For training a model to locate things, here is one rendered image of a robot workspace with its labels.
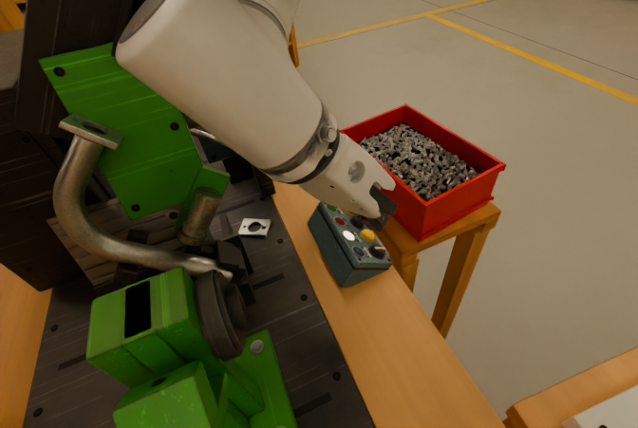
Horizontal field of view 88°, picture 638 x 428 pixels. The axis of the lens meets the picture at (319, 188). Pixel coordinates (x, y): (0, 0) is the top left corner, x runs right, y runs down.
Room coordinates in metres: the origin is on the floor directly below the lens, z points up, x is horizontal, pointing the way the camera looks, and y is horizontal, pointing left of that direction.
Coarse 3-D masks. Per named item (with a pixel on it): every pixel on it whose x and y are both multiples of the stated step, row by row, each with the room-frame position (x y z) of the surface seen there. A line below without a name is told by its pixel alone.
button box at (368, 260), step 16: (320, 208) 0.41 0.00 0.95; (336, 208) 0.41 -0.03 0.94; (320, 224) 0.38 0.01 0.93; (336, 224) 0.36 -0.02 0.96; (352, 224) 0.37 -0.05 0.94; (320, 240) 0.36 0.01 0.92; (336, 240) 0.34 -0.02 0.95; (352, 240) 0.33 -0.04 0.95; (336, 256) 0.31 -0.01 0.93; (352, 256) 0.29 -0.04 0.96; (368, 256) 0.30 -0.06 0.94; (384, 256) 0.31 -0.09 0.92; (336, 272) 0.29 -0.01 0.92; (352, 272) 0.28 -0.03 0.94; (368, 272) 0.29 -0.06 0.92
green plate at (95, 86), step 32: (64, 64) 0.37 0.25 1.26; (96, 64) 0.38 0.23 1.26; (64, 96) 0.36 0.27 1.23; (96, 96) 0.37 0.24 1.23; (128, 96) 0.38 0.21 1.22; (160, 96) 0.38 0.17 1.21; (128, 128) 0.36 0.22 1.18; (160, 128) 0.37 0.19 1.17; (128, 160) 0.35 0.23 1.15; (160, 160) 0.36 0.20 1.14; (192, 160) 0.36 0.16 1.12; (128, 192) 0.33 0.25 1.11; (160, 192) 0.34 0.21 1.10
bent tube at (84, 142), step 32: (64, 128) 0.32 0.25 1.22; (96, 128) 0.35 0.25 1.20; (64, 160) 0.32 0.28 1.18; (96, 160) 0.32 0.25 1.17; (64, 192) 0.30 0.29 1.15; (64, 224) 0.28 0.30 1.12; (96, 224) 0.30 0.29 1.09; (128, 256) 0.28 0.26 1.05; (160, 256) 0.28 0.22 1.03; (192, 256) 0.29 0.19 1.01
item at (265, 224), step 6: (246, 222) 0.44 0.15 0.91; (252, 222) 0.44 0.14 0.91; (258, 222) 0.44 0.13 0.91; (264, 222) 0.43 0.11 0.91; (270, 222) 0.43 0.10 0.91; (240, 228) 0.42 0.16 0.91; (246, 228) 0.42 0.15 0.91; (264, 228) 0.42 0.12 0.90; (240, 234) 0.41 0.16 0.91; (246, 234) 0.41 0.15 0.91; (252, 234) 0.40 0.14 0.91; (258, 234) 0.40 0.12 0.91; (264, 234) 0.40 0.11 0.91
